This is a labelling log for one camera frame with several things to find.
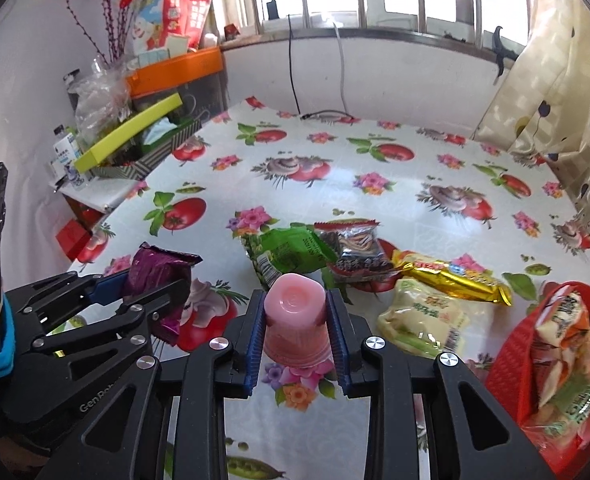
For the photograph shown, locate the purple snack packet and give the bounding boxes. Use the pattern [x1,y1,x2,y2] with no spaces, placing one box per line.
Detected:
[124,243,203,347]

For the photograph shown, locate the pale yellow-green food pouch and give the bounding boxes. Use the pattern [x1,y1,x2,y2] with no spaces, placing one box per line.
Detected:
[376,278,471,359]

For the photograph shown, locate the pink jelly cup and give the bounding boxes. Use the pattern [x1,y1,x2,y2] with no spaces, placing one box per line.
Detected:
[263,273,331,368]

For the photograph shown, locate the green snack packet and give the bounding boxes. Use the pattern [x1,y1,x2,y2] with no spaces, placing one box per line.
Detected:
[241,224,337,290]

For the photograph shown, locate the clear green-label snack bag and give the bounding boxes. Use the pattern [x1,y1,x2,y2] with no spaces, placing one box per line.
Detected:
[523,366,590,455]

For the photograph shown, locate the red plastic basket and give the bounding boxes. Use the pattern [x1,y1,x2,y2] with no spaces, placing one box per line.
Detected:
[486,282,590,479]

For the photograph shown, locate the white orange chip bag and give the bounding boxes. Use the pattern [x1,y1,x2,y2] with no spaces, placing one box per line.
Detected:
[530,285,590,408]

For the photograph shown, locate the gold wrapped snack bar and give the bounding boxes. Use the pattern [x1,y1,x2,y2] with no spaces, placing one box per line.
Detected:
[391,250,513,307]

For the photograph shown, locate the white small bottle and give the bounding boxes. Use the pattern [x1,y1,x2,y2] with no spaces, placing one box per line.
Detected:
[54,125,88,188]

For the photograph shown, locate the floral fruit tablecloth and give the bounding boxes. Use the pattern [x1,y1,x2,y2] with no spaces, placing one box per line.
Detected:
[72,99,590,376]

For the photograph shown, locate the crumpled clear plastic bag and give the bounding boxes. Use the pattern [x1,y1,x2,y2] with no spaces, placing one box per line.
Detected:
[71,56,131,152]

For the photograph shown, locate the yellow-green flat box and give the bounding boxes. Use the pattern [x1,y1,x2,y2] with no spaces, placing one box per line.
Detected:
[74,92,183,172]

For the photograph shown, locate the dark plum candy packet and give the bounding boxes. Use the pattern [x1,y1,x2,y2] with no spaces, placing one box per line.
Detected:
[313,219,394,283]

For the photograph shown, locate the orange plastic tray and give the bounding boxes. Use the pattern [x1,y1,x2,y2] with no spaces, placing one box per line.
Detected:
[127,47,223,99]

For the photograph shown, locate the black striped storage box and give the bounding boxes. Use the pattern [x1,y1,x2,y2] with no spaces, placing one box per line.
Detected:
[90,73,225,180]

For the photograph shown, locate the purple dried flower branches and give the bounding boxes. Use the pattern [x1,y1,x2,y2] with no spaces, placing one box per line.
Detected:
[64,0,134,65]

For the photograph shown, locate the red gift bag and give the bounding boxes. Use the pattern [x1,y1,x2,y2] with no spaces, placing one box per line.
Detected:
[119,0,211,55]

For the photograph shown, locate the beige patterned curtain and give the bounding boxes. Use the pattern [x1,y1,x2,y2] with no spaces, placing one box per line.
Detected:
[475,0,590,244]

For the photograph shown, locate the black power cable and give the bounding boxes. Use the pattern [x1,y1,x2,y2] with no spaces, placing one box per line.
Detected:
[286,13,356,123]

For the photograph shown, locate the black window handle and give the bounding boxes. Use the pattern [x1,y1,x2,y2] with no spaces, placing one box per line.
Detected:
[492,26,519,78]

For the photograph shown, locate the white grey cable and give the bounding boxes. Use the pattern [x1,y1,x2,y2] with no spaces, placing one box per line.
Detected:
[332,22,352,116]

